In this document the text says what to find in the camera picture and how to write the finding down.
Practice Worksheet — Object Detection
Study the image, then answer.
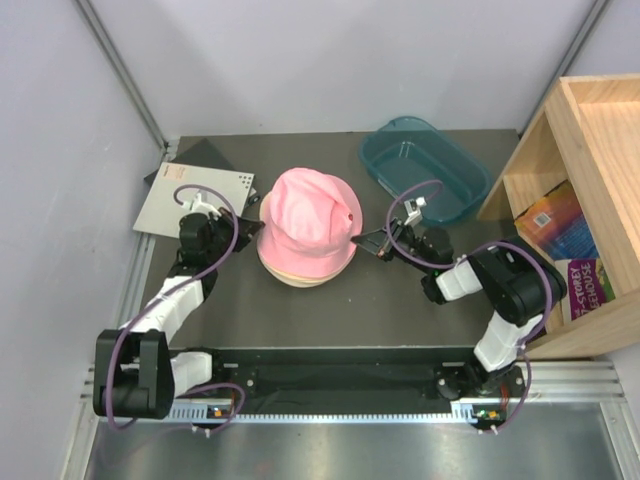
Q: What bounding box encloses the white calibration board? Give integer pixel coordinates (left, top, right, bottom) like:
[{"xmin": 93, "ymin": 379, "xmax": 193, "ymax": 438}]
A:
[{"xmin": 133, "ymin": 162, "xmax": 255, "ymax": 239}]

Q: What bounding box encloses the aluminium corner post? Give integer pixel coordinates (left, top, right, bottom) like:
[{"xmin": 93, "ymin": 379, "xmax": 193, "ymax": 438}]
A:
[
  {"xmin": 71, "ymin": 0, "xmax": 169, "ymax": 150},
  {"xmin": 517, "ymin": 0, "xmax": 612, "ymax": 139}
]

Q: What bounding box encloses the aluminium frame rail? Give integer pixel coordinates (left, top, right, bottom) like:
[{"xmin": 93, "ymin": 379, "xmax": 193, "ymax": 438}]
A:
[{"xmin": 79, "ymin": 362, "xmax": 626, "ymax": 424}]

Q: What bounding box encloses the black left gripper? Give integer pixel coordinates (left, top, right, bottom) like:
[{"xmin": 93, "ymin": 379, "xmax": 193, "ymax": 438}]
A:
[{"xmin": 206, "ymin": 207, "xmax": 264, "ymax": 262}]

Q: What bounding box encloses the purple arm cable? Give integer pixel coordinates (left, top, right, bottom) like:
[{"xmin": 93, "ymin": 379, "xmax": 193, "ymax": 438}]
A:
[
  {"xmin": 105, "ymin": 184, "xmax": 247, "ymax": 431},
  {"xmin": 387, "ymin": 179, "xmax": 554, "ymax": 434}
]

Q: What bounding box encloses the aluminium corner post right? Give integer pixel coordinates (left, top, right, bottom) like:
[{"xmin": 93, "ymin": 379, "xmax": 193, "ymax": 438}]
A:
[{"xmin": 517, "ymin": 0, "xmax": 612, "ymax": 139}]

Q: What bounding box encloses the cream bucket hat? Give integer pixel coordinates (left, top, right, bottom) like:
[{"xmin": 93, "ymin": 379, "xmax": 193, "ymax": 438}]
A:
[{"xmin": 264, "ymin": 264, "xmax": 342, "ymax": 289}]

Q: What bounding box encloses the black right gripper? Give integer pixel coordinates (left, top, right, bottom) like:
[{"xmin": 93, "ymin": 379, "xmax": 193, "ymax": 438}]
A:
[{"xmin": 352, "ymin": 218, "xmax": 433, "ymax": 275}]

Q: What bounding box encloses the dark grey foam pad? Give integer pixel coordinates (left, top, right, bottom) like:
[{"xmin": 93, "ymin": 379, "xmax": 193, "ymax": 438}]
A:
[{"xmin": 170, "ymin": 139, "xmax": 236, "ymax": 171}]

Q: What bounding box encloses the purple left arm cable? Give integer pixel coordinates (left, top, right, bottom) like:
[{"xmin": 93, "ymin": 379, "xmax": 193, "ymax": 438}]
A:
[{"xmin": 105, "ymin": 184, "xmax": 247, "ymax": 431}]

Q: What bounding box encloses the wooden shelf box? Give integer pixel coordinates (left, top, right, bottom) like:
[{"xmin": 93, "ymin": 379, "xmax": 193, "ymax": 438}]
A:
[{"xmin": 477, "ymin": 73, "xmax": 639, "ymax": 360}]

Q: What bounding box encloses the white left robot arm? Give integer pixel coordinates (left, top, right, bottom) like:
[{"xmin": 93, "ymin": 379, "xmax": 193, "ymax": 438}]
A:
[{"xmin": 93, "ymin": 208, "xmax": 264, "ymax": 429}]

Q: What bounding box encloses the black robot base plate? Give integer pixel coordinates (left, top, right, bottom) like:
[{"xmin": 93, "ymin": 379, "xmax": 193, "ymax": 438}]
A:
[{"xmin": 190, "ymin": 347, "xmax": 526, "ymax": 415}]

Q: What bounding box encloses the teal plastic bin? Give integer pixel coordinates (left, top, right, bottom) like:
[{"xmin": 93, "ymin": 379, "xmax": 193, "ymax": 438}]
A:
[{"xmin": 358, "ymin": 116, "xmax": 492, "ymax": 226}]

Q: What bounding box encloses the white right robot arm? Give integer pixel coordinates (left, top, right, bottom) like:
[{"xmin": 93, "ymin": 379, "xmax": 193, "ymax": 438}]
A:
[{"xmin": 351, "ymin": 218, "xmax": 567, "ymax": 396}]

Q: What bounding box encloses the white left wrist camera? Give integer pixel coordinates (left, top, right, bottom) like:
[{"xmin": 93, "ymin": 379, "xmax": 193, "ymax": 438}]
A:
[{"xmin": 182, "ymin": 191, "xmax": 219, "ymax": 216}]

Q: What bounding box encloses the purple treehouse book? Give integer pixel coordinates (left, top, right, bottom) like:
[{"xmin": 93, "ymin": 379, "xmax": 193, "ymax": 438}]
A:
[{"xmin": 555, "ymin": 258, "xmax": 616, "ymax": 325}]

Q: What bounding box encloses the aluminium corner post left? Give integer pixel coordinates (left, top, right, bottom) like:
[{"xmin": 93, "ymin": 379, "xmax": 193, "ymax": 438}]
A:
[{"xmin": 71, "ymin": 0, "xmax": 169, "ymax": 150}]

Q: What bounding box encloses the pink bucket hat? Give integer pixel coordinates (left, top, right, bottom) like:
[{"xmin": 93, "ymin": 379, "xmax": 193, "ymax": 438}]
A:
[{"xmin": 257, "ymin": 167, "xmax": 363, "ymax": 278}]

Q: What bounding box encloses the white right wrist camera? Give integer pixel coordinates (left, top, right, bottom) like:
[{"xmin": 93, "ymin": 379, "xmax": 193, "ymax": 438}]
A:
[{"xmin": 404, "ymin": 197, "xmax": 428, "ymax": 227}]

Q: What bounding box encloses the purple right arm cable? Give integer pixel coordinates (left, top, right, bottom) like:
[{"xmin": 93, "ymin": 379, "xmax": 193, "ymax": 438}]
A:
[{"xmin": 387, "ymin": 179, "xmax": 554, "ymax": 434}]

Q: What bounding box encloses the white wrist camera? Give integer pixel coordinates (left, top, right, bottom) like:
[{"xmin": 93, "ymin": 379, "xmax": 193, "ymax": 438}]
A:
[
  {"xmin": 182, "ymin": 191, "xmax": 219, "ymax": 216},
  {"xmin": 404, "ymin": 197, "xmax": 428, "ymax": 227}
]

